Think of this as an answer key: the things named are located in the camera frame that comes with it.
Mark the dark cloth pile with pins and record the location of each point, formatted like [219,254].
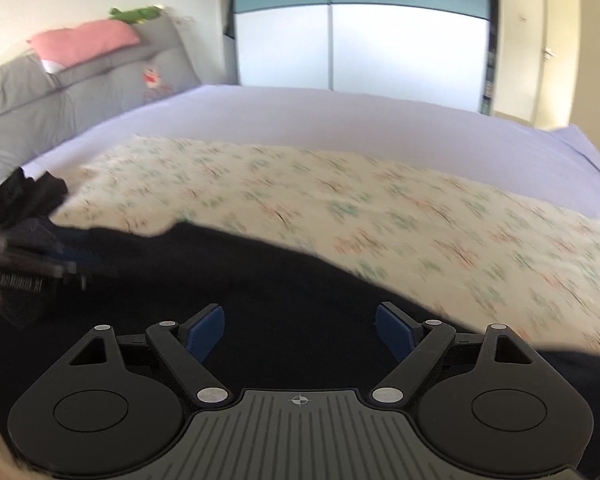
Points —
[35,197]

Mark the floral bed sheet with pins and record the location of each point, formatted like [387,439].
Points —
[355,200]

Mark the grey padded headboard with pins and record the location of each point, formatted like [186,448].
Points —
[80,95]

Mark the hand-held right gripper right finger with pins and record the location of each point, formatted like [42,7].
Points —
[395,332]

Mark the dark denim pants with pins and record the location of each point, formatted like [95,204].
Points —
[290,285]

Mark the green plush toy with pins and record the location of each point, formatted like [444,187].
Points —
[135,14]

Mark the narrow dark bookshelf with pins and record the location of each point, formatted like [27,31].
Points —
[489,60]

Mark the white and teal wardrobe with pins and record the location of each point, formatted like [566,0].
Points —
[380,35]

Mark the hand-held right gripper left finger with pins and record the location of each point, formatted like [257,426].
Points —
[205,332]

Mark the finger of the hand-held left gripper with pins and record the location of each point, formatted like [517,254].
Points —
[80,260]

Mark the pink pillow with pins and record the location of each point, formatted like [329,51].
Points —
[85,40]

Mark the purple bed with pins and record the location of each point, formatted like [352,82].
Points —
[305,115]

